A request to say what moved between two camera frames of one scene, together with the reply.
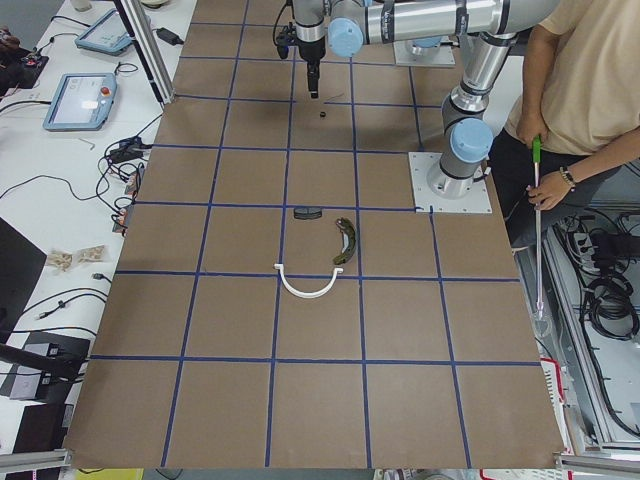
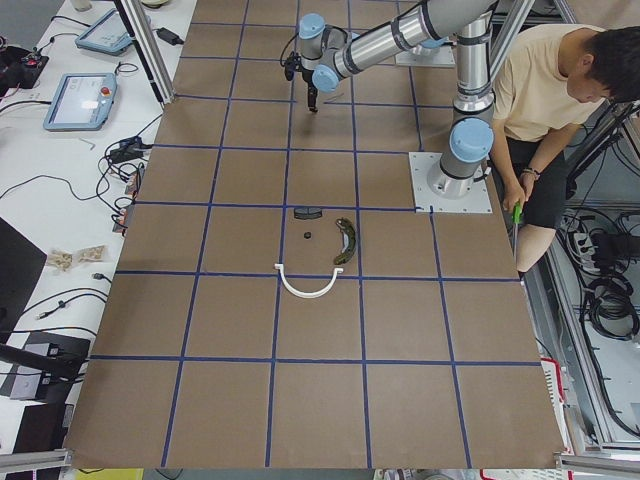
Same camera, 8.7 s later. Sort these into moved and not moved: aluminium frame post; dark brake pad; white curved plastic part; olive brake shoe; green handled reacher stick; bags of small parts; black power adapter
Moved: green handled reacher stick
Not moved: aluminium frame post; olive brake shoe; bags of small parts; white curved plastic part; dark brake pad; black power adapter
